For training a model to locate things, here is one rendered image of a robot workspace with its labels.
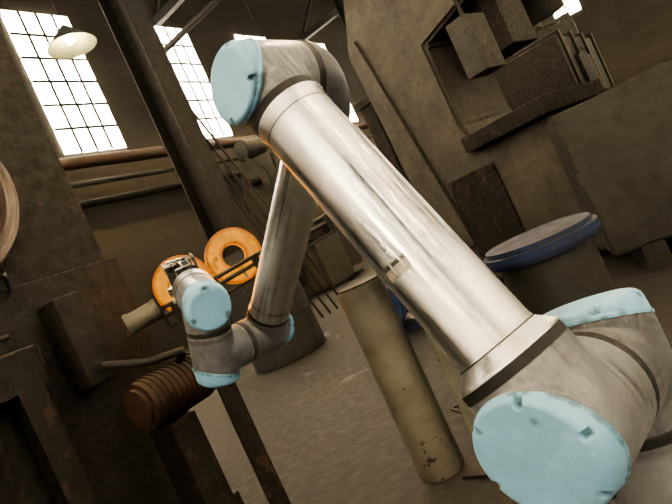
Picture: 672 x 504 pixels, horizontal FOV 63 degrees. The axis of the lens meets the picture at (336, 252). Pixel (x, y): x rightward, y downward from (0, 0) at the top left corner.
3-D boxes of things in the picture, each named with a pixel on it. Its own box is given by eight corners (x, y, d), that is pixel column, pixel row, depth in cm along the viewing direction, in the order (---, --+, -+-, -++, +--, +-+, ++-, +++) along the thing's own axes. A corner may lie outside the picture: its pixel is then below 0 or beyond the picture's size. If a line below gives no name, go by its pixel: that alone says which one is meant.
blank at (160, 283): (141, 274, 146) (141, 273, 143) (193, 246, 151) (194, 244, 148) (171, 324, 146) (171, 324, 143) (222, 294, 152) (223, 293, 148)
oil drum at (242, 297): (240, 381, 407) (190, 272, 406) (288, 349, 456) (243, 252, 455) (296, 364, 373) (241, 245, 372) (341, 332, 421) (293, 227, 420)
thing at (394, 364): (413, 486, 137) (327, 297, 136) (431, 459, 147) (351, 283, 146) (454, 481, 130) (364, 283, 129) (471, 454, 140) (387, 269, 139)
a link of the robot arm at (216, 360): (259, 373, 114) (249, 317, 111) (214, 398, 106) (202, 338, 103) (231, 364, 120) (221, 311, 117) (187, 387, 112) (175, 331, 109)
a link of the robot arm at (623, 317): (708, 383, 75) (651, 267, 76) (683, 447, 63) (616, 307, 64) (600, 398, 86) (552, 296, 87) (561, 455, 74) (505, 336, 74)
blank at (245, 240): (193, 246, 151) (194, 244, 148) (242, 219, 156) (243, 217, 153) (222, 294, 152) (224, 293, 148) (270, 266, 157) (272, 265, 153)
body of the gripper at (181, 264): (190, 251, 129) (200, 260, 118) (204, 283, 131) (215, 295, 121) (159, 264, 126) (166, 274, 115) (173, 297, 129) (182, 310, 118)
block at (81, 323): (72, 396, 139) (32, 310, 139) (99, 382, 145) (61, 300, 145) (92, 388, 133) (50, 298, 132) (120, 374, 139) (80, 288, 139)
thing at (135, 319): (133, 335, 144) (121, 316, 144) (164, 317, 147) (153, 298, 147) (132, 336, 139) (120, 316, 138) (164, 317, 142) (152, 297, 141)
